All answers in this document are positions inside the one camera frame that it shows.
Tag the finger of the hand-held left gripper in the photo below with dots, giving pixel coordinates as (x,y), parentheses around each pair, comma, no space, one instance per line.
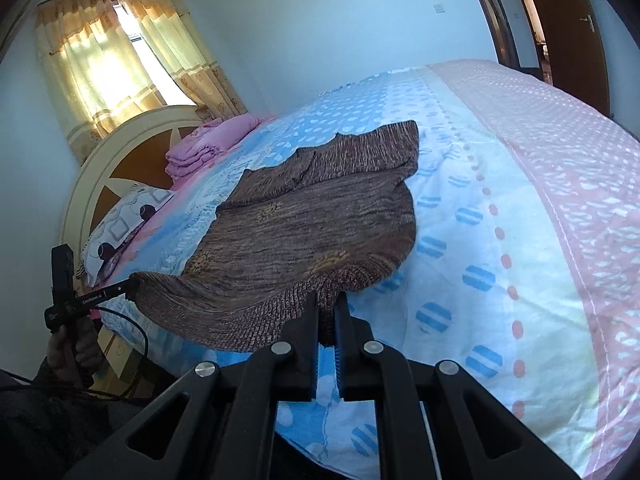
(120,290)

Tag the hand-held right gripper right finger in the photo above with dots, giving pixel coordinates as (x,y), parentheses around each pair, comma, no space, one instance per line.
(339,360)

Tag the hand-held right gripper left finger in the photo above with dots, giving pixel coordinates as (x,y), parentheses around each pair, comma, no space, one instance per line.
(314,360)

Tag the brown knit sweater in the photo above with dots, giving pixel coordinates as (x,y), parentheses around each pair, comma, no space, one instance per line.
(300,230)

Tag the person's left forearm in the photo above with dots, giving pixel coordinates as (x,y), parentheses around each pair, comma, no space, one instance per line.
(35,425)

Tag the person's left hand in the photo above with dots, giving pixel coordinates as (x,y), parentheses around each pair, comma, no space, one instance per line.
(82,355)

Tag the patterned pillow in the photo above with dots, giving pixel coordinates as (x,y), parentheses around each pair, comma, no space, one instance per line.
(125,225)

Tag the cream and wood headboard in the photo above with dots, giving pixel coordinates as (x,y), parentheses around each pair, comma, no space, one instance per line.
(130,150)

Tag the folded pink blanket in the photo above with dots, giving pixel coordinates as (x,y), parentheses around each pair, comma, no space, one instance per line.
(210,145)

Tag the wide yellow patterned curtain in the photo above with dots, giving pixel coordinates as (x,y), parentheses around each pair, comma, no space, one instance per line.
(85,75)

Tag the window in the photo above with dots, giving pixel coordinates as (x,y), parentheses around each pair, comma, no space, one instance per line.
(150,60)

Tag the polka dot bed sheet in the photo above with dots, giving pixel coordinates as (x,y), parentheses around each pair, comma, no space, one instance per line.
(525,210)

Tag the narrow yellow patterned curtain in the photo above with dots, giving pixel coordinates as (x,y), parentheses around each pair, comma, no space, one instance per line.
(200,65)

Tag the dark wooden door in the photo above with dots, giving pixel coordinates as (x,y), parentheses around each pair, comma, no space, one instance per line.
(565,35)

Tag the wooden bed frame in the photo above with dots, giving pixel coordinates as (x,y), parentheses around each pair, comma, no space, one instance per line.
(125,365)

